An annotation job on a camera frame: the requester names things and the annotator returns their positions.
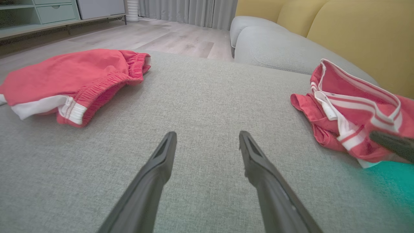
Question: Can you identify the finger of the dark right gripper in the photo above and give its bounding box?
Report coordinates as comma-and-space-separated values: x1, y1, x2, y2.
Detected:
369, 130, 414, 163

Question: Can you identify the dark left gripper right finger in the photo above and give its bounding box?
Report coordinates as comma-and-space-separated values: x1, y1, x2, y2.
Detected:
239, 130, 324, 233

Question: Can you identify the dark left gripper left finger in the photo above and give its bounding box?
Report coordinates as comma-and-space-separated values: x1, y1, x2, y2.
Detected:
97, 131, 178, 233

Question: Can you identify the red jersey white trim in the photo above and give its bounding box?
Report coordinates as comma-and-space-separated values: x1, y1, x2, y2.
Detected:
290, 59, 414, 169

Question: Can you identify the red shorts white trim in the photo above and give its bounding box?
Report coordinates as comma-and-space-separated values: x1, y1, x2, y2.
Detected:
0, 49, 152, 128

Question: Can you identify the yellow sofa back cushion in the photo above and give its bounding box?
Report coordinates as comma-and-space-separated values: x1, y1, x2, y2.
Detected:
307, 0, 414, 99
235, 0, 288, 23
278, 0, 330, 38

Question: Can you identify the large grey sofa cushion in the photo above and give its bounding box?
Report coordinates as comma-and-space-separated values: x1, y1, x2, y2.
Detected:
0, 50, 414, 233

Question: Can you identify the grey sofa seat cushion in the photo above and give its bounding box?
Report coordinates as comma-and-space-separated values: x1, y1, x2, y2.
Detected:
230, 16, 289, 46
234, 26, 379, 85

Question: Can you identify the white ribbed plant pot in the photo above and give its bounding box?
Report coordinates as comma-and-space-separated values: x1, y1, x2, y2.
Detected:
125, 0, 139, 22

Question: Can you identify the grey pleated curtain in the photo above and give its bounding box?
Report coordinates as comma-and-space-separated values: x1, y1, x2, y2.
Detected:
138, 0, 238, 31

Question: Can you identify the pale green tv cabinet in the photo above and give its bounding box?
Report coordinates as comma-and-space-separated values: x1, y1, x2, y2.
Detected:
0, 0, 127, 41

